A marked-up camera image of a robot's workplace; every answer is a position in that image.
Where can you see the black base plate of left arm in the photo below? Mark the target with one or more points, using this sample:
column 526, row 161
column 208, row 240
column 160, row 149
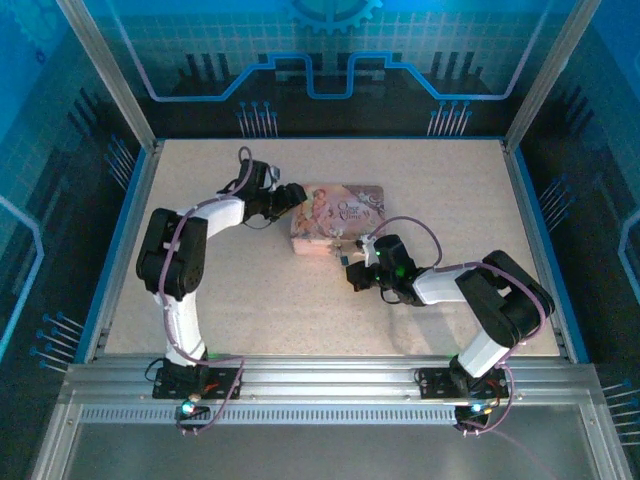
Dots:
column 172, row 385

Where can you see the blue table edge strip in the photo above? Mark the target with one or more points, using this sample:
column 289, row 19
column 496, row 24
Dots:
column 550, row 240
column 112, row 250

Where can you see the grey metal panel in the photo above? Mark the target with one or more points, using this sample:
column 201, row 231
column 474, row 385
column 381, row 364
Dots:
column 325, row 450

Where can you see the aluminium frame side rail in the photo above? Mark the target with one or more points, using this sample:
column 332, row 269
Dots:
column 536, row 240
column 131, row 235

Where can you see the aluminium frame front rail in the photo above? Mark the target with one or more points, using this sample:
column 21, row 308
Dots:
column 325, row 380

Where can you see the small lit control board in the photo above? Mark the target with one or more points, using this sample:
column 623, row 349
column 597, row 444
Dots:
column 476, row 407
column 189, row 407

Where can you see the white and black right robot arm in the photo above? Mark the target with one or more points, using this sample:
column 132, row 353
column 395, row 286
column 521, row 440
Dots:
column 500, row 300

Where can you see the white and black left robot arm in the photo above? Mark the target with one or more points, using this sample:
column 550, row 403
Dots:
column 172, row 250

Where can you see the pink illustrated tin box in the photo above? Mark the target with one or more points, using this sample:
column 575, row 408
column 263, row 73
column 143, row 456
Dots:
column 340, row 210

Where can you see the black base plate of right arm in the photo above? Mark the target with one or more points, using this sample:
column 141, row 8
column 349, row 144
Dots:
column 440, row 385

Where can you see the aluminium frame post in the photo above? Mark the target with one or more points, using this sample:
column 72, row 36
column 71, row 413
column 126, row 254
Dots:
column 547, row 75
column 107, row 75

